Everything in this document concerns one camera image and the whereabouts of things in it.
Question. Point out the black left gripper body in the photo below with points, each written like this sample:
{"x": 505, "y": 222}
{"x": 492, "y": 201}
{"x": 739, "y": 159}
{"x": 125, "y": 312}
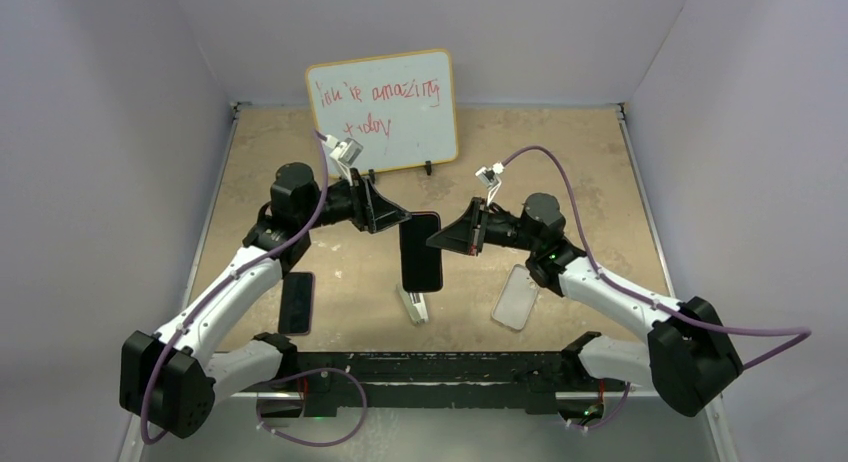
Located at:
{"x": 344, "y": 204}

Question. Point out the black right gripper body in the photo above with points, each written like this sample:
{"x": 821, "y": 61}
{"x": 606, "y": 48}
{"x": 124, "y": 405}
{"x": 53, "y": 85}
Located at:
{"x": 505, "y": 230}

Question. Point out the black phone case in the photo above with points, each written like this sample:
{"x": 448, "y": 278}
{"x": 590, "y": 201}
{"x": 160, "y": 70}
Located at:
{"x": 440, "y": 273}

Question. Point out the pink smartphone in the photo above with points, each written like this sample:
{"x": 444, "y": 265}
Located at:
{"x": 418, "y": 263}

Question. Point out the clear beige phone case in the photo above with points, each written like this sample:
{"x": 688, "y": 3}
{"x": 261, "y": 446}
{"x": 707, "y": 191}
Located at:
{"x": 516, "y": 299}

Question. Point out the dark smartphone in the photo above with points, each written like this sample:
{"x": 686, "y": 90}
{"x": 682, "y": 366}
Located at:
{"x": 296, "y": 304}

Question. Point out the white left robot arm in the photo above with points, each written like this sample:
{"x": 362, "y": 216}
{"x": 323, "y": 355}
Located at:
{"x": 173, "y": 377}

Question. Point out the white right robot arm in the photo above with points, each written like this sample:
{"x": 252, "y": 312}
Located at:
{"x": 682, "y": 352}

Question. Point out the silver stapler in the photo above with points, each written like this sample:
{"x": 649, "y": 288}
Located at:
{"x": 415, "y": 305}

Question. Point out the whiteboard with red writing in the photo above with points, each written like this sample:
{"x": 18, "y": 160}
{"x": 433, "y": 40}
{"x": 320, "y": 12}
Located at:
{"x": 401, "y": 108}

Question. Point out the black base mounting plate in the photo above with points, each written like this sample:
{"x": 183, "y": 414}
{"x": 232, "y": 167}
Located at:
{"x": 536, "y": 382}

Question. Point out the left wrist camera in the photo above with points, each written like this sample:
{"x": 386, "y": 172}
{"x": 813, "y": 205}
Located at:
{"x": 343, "y": 153}

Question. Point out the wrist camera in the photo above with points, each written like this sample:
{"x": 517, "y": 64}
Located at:
{"x": 343, "y": 153}
{"x": 490, "y": 177}

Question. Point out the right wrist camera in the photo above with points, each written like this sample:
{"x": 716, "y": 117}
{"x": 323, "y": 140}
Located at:
{"x": 490, "y": 177}

